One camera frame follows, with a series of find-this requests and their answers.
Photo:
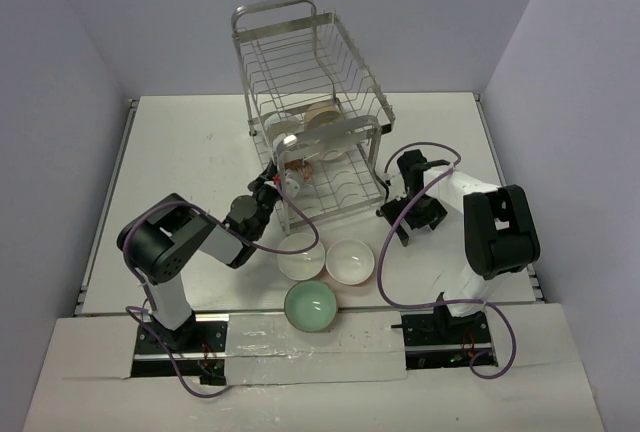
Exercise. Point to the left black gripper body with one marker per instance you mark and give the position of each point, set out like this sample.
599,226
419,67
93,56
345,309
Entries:
267,184

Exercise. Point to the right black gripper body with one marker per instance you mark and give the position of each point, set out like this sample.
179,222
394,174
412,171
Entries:
423,210

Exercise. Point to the red patterned bowl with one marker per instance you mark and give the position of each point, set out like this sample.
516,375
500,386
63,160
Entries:
300,170

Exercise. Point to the white bowl pink rim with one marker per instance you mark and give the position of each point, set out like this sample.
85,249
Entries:
350,262

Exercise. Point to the steel two-tier dish rack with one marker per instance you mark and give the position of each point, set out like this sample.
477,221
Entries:
291,56

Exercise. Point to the white bowl beige outside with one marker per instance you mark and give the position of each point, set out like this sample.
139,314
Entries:
318,115

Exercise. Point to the pale green bowl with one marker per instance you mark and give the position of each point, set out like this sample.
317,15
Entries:
310,306

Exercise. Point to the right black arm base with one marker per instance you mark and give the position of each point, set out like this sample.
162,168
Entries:
436,340

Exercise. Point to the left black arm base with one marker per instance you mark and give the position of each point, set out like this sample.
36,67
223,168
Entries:
198,348

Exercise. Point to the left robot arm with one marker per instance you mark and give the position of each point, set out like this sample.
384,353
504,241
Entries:
159,243

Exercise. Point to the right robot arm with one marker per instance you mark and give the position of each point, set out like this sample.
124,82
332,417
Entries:
499,235

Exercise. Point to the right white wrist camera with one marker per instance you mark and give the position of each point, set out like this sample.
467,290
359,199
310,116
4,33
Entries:
396,187

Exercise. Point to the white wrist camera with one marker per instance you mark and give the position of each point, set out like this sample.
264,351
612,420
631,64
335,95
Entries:
290,182
396,187

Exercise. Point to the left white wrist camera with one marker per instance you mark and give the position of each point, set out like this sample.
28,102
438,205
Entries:
290,182

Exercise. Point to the aluminium table edge rail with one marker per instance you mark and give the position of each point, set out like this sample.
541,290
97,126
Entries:
81,297

